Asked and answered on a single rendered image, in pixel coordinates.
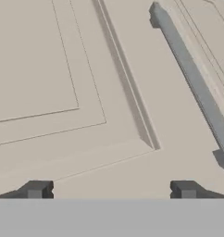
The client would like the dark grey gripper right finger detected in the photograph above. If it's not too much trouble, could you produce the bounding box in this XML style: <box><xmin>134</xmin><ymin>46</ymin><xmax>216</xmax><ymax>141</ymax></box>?
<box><xmin>169</xmin><ymin>180</ymin><xmax>224</xmax><ymax>200</ymax></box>

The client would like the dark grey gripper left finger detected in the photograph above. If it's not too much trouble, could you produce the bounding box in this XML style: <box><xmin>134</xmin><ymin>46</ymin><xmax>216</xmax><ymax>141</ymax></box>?
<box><xmin>0</xmin><ymin>180</ymin><xmax>55</xmax><ymax>200</ymax></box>

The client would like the beige cabinet door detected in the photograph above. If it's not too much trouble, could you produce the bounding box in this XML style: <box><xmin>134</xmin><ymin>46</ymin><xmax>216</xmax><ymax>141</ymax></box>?
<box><xmin>0</xmin><ymin>0</ymin><xmax>224</xmax><ymax>200</ymax></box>
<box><xmin>161</xmin><ymin>0</ymin><xmax>224</xmax><ymax>109</ymax></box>

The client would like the grey bar cabinet handle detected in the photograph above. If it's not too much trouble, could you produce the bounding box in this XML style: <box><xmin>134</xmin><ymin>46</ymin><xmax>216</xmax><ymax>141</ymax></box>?
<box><xmin>148</xmin><ymin>1</ymin><xmax>224</xmax><ymax>177</ymax></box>

